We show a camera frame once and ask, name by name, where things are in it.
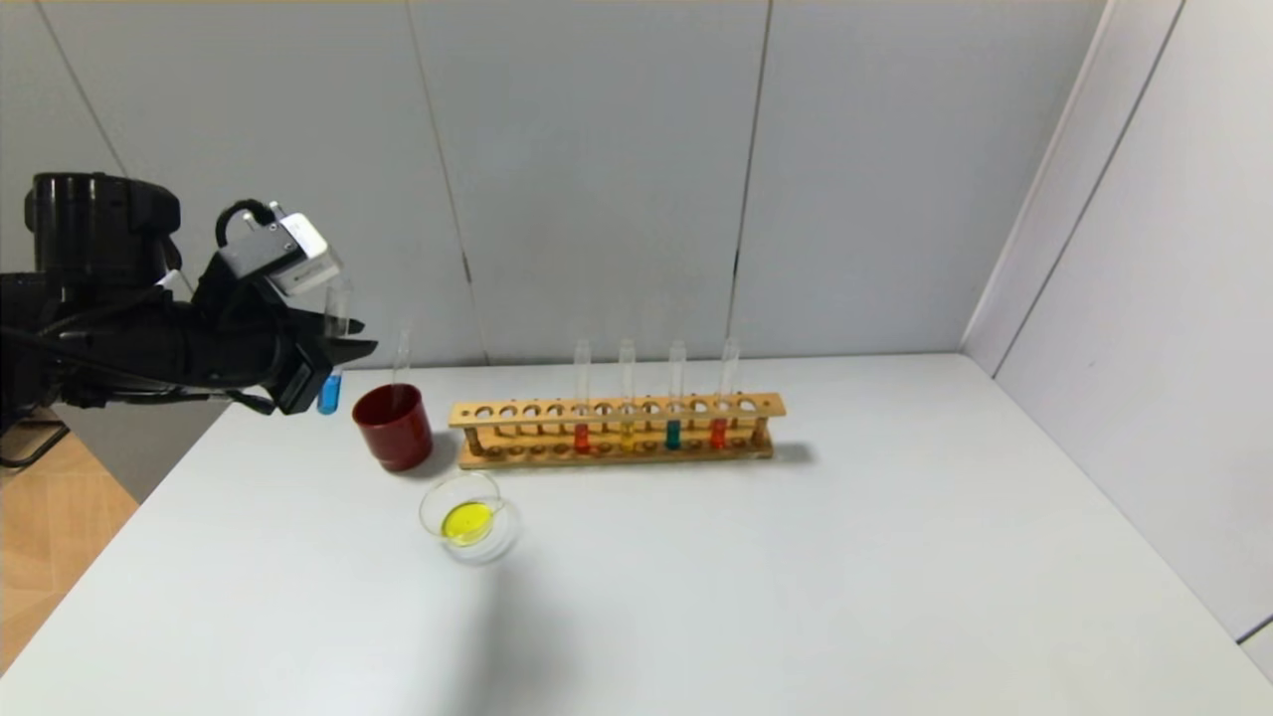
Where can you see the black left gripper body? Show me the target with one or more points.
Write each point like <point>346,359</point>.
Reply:
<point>303,373</point>

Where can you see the clear glass petri dish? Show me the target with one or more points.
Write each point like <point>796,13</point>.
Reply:
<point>497,542</point>

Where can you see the dark red cup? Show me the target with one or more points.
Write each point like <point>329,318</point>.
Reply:
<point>395,433</point>

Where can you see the yellow pigment glass test tube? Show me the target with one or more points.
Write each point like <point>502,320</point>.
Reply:
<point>401,368</point>
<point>628,435</point>

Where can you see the orange and black left arm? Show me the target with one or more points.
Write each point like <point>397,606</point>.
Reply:
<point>99,338</point>

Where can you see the black metal chair frame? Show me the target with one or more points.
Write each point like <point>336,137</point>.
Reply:
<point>62,431</point>

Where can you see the blue pigment glass test tube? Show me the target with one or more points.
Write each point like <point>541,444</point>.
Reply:
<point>329,396</point>
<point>673,435</point>

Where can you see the wooden test tube rack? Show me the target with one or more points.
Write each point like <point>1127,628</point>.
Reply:
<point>617,410</point>

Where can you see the red pigment glass test tube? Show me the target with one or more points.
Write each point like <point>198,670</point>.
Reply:
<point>717,434</point>
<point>582,439</point>

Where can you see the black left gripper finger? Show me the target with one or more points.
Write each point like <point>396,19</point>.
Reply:
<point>350,350</point>
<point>318,326</point>

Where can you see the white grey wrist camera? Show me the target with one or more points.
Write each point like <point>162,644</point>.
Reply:
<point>283,254</point>

